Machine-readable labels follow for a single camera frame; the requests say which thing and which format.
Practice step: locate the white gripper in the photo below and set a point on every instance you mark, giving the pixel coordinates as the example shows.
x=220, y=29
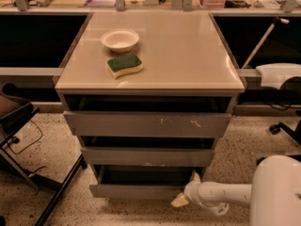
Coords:
x=192, y=190

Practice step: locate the grey drawer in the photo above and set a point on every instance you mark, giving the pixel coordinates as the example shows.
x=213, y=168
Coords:
x=147, y=124
x=147, y=157
x=138, y=182

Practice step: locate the grey top drawer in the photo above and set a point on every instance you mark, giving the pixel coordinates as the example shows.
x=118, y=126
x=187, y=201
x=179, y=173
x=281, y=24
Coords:
x=147, y=124

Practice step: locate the grey drawer cabinet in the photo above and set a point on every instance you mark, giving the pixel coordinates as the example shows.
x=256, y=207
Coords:
x=186, y=69

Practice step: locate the green yellow sponge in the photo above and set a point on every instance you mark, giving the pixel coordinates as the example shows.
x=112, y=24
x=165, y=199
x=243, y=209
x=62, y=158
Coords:
x=123, y=65

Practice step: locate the grey middle drawer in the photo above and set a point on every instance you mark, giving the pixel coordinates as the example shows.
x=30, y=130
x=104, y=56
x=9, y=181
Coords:
x=147, y=157

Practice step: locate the white chair armrest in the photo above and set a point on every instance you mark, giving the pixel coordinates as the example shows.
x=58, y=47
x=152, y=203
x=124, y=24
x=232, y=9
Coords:
x=275, y=75

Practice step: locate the grey bottom drawer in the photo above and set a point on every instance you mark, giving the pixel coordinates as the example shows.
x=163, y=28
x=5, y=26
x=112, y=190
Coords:
x=138, y=182

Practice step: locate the white stick with black tip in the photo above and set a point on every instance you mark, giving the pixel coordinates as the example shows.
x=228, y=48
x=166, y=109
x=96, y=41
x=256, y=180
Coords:
x=276, y=20

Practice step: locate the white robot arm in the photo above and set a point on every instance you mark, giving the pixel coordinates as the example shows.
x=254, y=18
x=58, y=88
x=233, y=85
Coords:
x=273, y=197

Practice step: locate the white bowl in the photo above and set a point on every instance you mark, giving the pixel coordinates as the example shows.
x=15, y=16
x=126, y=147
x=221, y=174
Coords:
x=120, y=40

